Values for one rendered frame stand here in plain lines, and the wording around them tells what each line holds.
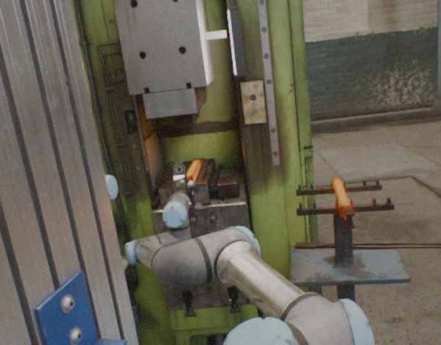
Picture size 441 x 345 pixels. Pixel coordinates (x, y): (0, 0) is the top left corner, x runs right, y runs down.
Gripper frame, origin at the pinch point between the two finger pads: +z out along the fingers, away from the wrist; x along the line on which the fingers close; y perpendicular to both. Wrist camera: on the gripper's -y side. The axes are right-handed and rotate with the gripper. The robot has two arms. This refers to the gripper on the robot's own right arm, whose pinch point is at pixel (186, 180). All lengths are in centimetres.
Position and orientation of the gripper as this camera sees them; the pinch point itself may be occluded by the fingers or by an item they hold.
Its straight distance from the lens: 177.1
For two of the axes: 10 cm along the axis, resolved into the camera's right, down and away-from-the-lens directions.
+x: 9.9, -1.1, -0.8
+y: 1.2, 9.6, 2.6
